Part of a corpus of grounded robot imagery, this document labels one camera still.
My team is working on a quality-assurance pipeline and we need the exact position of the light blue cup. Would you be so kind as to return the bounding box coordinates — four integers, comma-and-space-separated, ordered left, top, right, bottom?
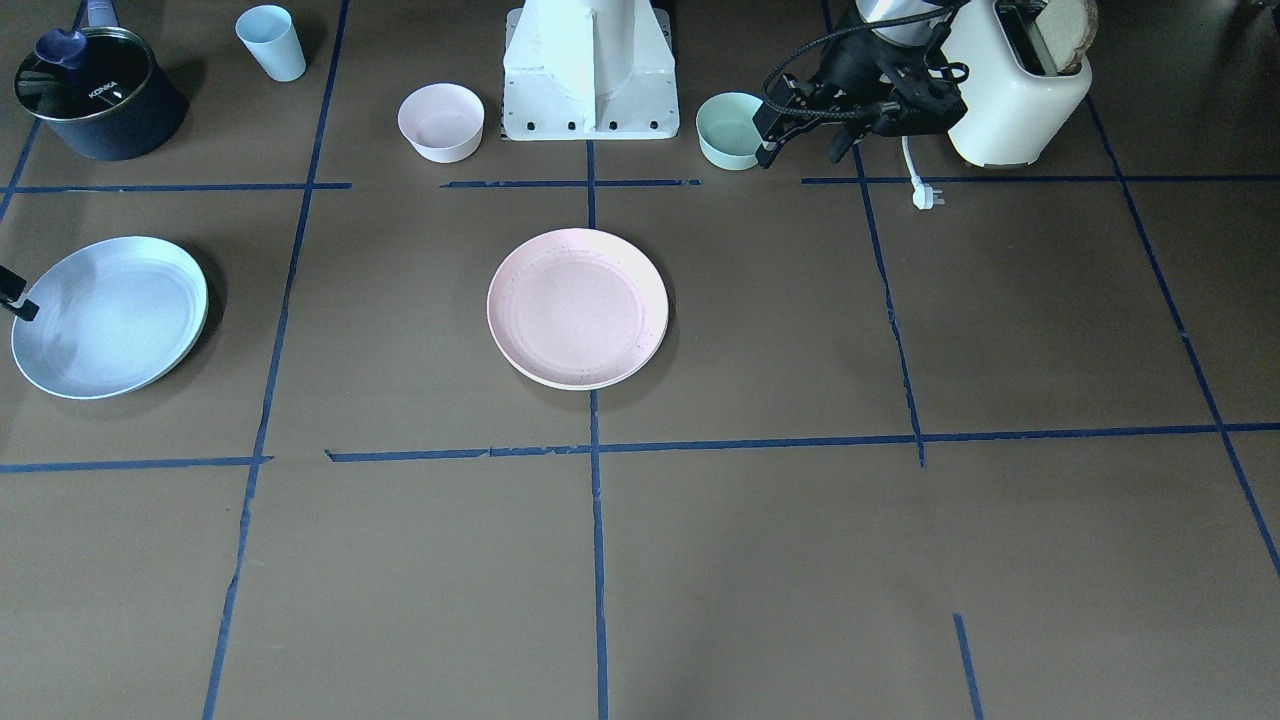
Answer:
236, 4, 306, 82

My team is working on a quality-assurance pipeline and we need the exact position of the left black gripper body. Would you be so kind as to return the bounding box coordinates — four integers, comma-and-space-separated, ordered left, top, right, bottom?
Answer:
754, 36, 891, 151

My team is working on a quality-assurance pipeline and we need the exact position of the white mounting pillar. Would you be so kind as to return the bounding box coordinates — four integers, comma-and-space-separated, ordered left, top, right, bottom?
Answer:
500, 1, 680, 142

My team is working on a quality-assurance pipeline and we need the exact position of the black braided cable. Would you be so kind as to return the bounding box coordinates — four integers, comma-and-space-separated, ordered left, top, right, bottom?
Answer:
764, 0, 972, 163

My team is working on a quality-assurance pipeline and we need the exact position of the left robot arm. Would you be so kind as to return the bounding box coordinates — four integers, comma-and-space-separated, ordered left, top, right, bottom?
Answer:
753, 1, 969, 169

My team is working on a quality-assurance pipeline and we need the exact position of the blue plate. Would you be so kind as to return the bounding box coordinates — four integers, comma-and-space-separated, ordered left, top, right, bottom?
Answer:
12, 236, 210, 400

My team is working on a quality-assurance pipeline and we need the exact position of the pink plate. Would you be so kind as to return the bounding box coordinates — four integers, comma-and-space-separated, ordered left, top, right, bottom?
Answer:
486, 228, 671, 391

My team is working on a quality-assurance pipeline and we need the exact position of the pink bowl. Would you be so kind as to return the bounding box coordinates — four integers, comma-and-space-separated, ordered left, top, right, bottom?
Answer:
397, 83, 486, 164

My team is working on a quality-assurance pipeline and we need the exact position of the cream toaster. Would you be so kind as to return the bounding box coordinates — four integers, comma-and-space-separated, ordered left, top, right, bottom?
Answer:
943, 1, 1100, 168

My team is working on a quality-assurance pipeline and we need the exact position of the white toaster plug cable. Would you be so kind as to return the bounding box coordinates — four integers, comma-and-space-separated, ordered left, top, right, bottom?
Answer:
902, 136, 945, 211

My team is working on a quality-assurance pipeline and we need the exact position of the green bowl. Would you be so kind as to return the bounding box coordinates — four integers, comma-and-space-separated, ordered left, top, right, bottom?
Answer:
695, 92, 763, 170

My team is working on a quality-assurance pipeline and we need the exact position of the dark blue pot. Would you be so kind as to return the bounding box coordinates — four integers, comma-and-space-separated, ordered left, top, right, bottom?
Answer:
13, 1, 189, 161

